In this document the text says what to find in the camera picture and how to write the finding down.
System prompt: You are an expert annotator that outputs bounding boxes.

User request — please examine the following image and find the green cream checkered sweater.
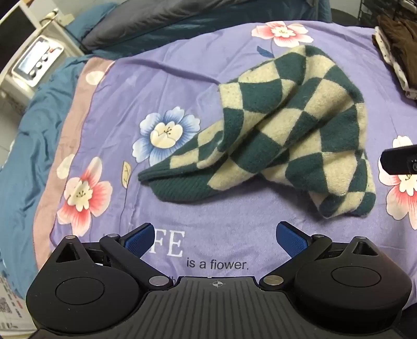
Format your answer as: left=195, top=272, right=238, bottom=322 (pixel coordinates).
left=138, top=45, right=376, bottom=218

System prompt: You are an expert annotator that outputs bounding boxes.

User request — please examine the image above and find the brown folded garment stack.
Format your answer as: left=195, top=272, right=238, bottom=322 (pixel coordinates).
left=372, top=15, right=416, bottom=101

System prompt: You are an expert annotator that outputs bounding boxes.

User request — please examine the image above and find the teal blue duvet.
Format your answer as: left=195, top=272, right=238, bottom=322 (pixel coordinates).
left=1, top=1, right=332, bottom=296

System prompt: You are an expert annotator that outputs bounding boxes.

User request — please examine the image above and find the purple floral bed sheet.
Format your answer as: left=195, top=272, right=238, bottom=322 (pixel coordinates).
left=33, top=22, right=416, bottom=277

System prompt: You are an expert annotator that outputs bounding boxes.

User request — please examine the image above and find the white bedside control panel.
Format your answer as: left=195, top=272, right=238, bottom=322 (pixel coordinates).
left=11, top=35, right=64, bottom=88

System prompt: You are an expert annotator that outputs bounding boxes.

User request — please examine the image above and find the white bedside cabinet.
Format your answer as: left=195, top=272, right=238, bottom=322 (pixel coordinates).
left=1, top=1, right=84, bottom=107

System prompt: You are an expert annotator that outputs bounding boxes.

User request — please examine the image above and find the dark grey pillow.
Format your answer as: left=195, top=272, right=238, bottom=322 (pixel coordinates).
left=81, top=1, right=319, bottom=52

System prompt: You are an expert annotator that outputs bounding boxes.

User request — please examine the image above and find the black wire rack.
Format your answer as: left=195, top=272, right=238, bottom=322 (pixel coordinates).
left=358, top=0, right=417, bottom=28

